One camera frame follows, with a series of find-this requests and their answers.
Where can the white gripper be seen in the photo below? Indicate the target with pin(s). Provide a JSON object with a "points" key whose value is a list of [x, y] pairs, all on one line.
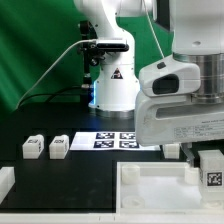
{"points": [[175, 119]]}

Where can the white square table top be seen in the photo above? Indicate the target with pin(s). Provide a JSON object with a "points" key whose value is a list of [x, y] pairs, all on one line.
{"points": [[162, 188]]}

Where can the white sheet with markers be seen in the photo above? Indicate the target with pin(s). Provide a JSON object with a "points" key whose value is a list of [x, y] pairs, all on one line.
{"points": [[108, 141]]}

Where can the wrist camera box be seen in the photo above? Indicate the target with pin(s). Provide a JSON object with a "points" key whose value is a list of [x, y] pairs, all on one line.
{"points": [[169, 77]]}

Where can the black camera on stand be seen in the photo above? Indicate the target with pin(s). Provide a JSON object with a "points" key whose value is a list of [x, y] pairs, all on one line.
{"points": [[90, 46]]}

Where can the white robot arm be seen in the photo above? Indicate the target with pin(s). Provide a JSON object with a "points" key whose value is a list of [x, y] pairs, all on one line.
{"points": [[198, 27]]}

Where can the white left obstacle bracket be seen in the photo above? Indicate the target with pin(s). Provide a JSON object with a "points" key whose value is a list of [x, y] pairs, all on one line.
{"points": [[7, 180]]}

